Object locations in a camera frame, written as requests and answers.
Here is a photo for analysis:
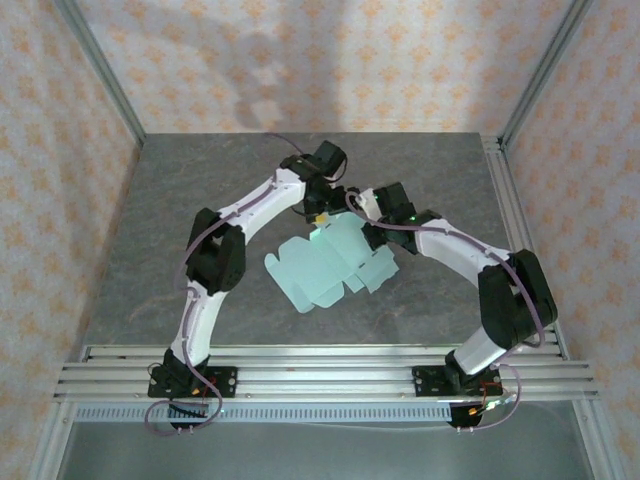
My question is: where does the light blue paper box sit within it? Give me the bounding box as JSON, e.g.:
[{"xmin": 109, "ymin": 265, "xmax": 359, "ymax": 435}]
[{"xmin": 263, "ymin": 209, "xmax": 400, "ymax": 315}]

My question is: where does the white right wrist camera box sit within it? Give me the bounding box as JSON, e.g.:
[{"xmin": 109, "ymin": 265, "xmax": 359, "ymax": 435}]
[{"xmin": 348, "ymin": 187, "xmax": 382, "ymax": 222}]

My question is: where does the aluminium side rail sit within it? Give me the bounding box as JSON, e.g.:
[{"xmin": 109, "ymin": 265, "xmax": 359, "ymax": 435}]
[{"xmin": 479, "ymin": 133, "xmax": 571, "ymax": 361}]

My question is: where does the aluminium extrusion rail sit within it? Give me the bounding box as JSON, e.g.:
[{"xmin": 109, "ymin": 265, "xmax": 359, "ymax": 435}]
[
  {"xmin": 59, "ymin": 360, "xmax": 594, "ymax": 382},
  {"xmin": 79, "ymin": 343, "xmax": 569, "ymax": 362},
  {"xmin": 52, "ymin": 379, "xmax": 601, "ymax": 402}
]

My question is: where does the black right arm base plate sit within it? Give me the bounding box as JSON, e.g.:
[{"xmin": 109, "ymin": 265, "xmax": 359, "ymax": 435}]
[{"xmin": 410, "ymin": 364, "xmax": 504, "ymax": 401}]

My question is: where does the grey slotted cable duct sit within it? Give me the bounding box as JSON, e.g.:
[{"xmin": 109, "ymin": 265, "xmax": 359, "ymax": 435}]
[{"xmin": 73, "ymin": 404, "xmax": 454, "ymax": 425}]

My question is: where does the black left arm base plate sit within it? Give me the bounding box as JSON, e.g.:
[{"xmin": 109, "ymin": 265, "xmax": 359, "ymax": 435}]
[{"xmin": 147, "ymin": 365, "xmax": 239, "ymax": 401}]

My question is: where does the aluminium frame post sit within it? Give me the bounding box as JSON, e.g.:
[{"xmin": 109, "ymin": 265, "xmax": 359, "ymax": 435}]
[
  {"xmin": 497, "ymin": 0, "xmax": 596, "ymax": 151},
  {"xmin": 52, "ymin": 0, "xmax": 147, "ymax": 149},
  {"xmin": 28, "ymin": 400, "xmax": 77, "ymax": 480},
  {"xmin": 572, "ymin": 399, "xmax": 615, "ymax": 480}
]

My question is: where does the black lower mount bracket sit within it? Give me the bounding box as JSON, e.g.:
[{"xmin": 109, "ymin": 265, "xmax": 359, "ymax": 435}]
[
  {"xmin": 167, "ymin": 403, "xmax": 211, "ymax": 434},
  {"xmin": 447, "ymin": 399, "xmax": 494, "ymax": 432}
]

